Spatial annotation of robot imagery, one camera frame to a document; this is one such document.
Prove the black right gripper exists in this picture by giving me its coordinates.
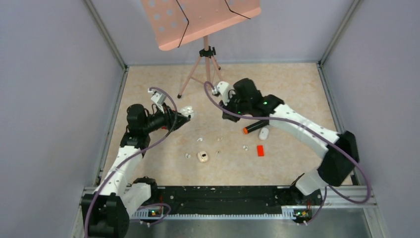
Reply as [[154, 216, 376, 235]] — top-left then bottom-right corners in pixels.
[[219, 92, 252, 123]]

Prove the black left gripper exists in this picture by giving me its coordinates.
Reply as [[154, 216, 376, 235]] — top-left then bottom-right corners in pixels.
[[142, 102, 190, 133]]

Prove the white charging case gold trim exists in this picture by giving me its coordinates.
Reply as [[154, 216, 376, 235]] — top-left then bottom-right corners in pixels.
[[179, 106, 195, 119]]

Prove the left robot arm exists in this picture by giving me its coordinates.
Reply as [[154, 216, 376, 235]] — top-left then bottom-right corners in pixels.
[[81, 104, 194, 238]]

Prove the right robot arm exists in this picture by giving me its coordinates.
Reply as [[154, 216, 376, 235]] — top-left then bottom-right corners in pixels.
[[211, 78, 360, 204]]

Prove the white oval charging case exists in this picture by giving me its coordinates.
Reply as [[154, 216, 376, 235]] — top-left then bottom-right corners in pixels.
[[258, 127, 269, 141]]

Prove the beige charging case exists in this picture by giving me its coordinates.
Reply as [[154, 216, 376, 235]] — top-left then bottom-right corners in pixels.
[[197, 151, 209, 163]]

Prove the black marker orange cap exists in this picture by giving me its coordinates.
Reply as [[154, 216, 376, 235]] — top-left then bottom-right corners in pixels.
[[243, 120, 269, 134]]

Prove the red rectangular block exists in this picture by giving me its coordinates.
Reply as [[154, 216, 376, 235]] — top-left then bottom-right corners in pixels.
[[257, 145, 265, 157]]

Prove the pink music stand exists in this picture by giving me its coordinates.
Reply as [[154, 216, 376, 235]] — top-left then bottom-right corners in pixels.
[[141, 0, 262, 98]]

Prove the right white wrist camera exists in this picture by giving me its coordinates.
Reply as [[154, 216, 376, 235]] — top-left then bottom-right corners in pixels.
[[212, 81, 234, 106]]

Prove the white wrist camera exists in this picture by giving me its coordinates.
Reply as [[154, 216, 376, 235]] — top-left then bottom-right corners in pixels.
[[148, 88, 167, 113], [212, 81, 234, 106]]

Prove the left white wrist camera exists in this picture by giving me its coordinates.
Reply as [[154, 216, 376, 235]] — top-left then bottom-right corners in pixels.
[[148, 88, 167, 113]]

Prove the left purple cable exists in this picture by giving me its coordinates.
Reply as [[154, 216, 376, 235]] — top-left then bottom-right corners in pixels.
[[83, 86, 179, 238]]

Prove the purple cable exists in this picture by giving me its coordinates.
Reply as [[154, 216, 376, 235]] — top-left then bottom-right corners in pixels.
[[203, 81, 372, 225], [83, 86, 179, 238]]

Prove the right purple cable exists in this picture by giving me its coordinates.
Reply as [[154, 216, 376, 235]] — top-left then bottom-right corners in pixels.
[[203, 81, 372, 225]]

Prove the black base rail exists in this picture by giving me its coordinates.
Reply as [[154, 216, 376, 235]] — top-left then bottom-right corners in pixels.
[[131, 178, 324, 224]]

